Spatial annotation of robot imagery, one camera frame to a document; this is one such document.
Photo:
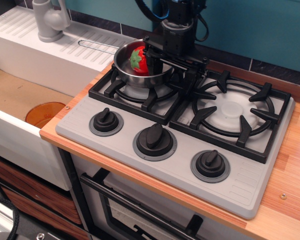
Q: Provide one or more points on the toy oven door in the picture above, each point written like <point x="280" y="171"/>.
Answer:
<point x="136" y="213"/>

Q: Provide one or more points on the red plastic toy strawberry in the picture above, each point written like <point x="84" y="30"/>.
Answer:
<point x="138" y="62"/>

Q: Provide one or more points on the grey toy faucet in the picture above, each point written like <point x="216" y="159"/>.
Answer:
<point x="50" y="22"/>

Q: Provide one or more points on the white toy sink unit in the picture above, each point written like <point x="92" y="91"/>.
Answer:
<point x="33" y="72"/>

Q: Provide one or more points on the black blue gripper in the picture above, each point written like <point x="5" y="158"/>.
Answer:
<point x="175" y="46"/>

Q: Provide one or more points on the black middle stove knob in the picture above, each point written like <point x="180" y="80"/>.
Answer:
<point x="155" y="143"/>

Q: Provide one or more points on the grey toy stove top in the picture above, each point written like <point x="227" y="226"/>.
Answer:
<point x="240" y="193"/>

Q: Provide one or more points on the black right burner grate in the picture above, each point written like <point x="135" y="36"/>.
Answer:
<point x="243" y="117"/>

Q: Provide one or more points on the black stove knob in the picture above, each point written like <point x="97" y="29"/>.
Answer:
<point x="106" y="123"/>
<point x="155" y="143"/>
<point x="210" y="166"/>

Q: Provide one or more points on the black left stove knob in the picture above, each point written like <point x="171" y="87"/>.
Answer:
<point x="106" y="123"/>

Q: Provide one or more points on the black burner grate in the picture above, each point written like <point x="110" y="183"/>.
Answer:
<point x="243" y="117"/>
<point x="156" y="104"/>

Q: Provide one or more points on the black right stove knob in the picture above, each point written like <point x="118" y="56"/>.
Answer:
<point x="210" y="166"/>

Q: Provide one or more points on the small steel saucepan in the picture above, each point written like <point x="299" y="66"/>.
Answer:
<point x="122" y="63"/>

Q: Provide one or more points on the wood grain drawer front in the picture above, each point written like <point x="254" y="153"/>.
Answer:
<point x="41" y="200"/>

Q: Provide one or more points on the black left burner grate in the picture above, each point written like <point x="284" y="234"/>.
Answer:
<point x="156" y="104"/>

